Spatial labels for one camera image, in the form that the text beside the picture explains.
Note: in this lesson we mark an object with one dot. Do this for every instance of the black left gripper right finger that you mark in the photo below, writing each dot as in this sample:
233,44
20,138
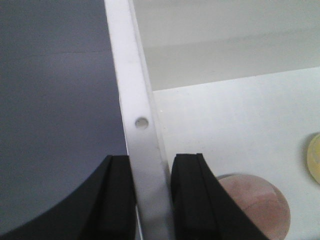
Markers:
202,209

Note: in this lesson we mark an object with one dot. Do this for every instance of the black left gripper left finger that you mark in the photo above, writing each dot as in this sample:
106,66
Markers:
103,207

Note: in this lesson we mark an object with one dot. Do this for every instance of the brown round toy potato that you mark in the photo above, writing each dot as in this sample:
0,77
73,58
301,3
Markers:
262,202

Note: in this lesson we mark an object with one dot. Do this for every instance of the yellow toy burger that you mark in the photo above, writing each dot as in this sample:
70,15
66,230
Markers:
313,158

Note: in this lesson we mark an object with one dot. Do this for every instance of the white plastic tote box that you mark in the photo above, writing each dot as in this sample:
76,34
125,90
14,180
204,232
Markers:
235,80

